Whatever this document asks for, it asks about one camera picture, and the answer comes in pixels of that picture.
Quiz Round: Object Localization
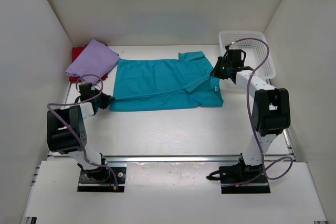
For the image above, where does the teal t shirt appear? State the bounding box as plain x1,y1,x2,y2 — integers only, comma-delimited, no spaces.
110,51,223,112

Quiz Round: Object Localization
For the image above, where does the lilac t shirt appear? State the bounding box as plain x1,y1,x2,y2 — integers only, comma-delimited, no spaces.
66,39,120,83

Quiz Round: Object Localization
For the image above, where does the red t shirt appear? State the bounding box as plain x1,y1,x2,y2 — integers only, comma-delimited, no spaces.
66,44,112,83

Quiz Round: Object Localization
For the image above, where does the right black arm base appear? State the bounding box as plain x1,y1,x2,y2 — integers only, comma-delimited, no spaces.
206,164,270,195

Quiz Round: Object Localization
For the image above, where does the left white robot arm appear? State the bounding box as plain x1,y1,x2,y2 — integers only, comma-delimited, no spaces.
47,82,115,182

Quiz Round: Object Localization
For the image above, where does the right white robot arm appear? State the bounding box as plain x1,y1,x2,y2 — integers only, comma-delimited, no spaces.
210,49,290,182

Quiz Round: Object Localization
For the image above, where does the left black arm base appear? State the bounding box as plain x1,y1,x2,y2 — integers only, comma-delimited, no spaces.
77,164,127,193

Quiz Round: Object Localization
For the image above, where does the white plastic basket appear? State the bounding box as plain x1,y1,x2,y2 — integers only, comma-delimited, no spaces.
218,30,276,80

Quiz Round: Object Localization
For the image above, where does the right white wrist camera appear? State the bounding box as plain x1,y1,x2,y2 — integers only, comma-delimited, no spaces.
224,41,236,51

